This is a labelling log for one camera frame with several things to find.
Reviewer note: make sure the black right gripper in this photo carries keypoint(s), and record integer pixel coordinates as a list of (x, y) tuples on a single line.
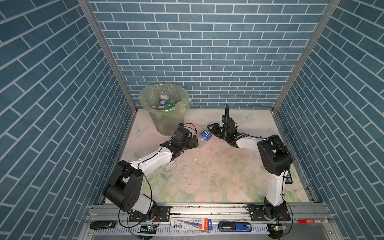
[(214, 129)]

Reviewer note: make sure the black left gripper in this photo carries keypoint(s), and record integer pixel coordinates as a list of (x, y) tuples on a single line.
[(191, 145)]

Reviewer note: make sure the blue label water bottle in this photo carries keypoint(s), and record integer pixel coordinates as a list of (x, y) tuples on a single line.
[(204, 137)]

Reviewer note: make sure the green plastic bottle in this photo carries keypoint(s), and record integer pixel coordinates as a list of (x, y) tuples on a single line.
[(169, 105)]

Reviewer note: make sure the small blue label bottle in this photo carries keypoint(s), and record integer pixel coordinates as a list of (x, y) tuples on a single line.
[(163, 98)]

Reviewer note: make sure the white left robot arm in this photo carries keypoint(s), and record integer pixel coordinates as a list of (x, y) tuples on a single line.
[(123, 188)]

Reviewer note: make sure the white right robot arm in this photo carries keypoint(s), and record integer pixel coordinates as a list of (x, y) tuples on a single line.
[(275, 156)]

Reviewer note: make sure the green lined trash bin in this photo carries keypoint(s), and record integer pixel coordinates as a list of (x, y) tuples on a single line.
[(165, 121)]

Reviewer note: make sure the black calculator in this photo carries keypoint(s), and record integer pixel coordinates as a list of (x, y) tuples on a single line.
[(289, 179)]

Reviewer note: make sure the blue black device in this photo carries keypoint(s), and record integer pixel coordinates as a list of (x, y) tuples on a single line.
[(234, 227)]

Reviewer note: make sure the red marker pen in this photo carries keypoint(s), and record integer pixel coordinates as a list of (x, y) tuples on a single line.
[(318, 221)]

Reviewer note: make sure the black remote control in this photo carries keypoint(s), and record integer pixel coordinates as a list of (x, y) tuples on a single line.
[(100, 225)]

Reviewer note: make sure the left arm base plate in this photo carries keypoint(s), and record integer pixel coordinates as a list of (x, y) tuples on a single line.
[(160, 214)]

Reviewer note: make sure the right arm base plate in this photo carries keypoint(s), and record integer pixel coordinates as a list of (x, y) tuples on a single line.
[(268, 212)]

